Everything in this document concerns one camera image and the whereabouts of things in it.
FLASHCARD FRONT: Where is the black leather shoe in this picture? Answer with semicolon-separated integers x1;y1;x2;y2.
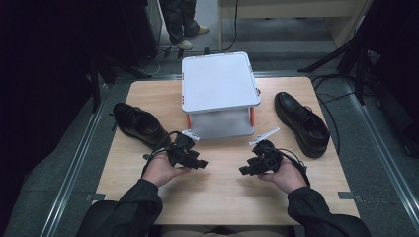
112;102;172;151
274;91;332;159

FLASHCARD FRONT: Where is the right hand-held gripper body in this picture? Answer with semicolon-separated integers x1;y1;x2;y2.
248;127;284;174

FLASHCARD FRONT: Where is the grey table bracket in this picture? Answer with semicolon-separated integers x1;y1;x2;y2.
337;191;364;203
85;192;108;202

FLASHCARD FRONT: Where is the white two-tier shoe rack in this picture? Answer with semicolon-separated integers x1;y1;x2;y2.
180;50;262;142

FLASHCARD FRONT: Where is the metal floor rail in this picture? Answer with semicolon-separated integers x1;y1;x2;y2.
341;78;419;233
39;83;112;237

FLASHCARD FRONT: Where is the light wooden desk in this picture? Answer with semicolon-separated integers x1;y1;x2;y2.
218;0;375;49

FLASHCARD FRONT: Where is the person's left hand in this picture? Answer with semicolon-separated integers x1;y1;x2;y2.
141;153;193;188

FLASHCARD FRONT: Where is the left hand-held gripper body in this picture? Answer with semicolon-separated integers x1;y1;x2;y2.
166;128;201;168

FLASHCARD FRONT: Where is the hanging black cable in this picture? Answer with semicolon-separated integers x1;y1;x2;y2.
222;0;240;53

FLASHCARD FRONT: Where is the black metal stand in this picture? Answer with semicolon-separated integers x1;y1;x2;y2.
88;48;153;114

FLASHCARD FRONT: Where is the right hand-held gripper cable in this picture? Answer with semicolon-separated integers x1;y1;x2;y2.
276;147;311;188

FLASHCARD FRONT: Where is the black floor cable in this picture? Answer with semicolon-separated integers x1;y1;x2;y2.
310;73;358;156

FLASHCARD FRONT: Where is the left hand-held gripper cable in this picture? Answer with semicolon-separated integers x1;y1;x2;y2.
140;130;183;178

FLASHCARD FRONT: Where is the hand-held gripper cable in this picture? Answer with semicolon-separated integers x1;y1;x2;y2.
140;130;183;178
276;147;311;188

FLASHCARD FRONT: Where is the black tripod stand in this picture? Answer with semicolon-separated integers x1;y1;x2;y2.
297;31;369;107

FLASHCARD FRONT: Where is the person's right hand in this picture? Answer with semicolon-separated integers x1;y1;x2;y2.
257;157;309;195

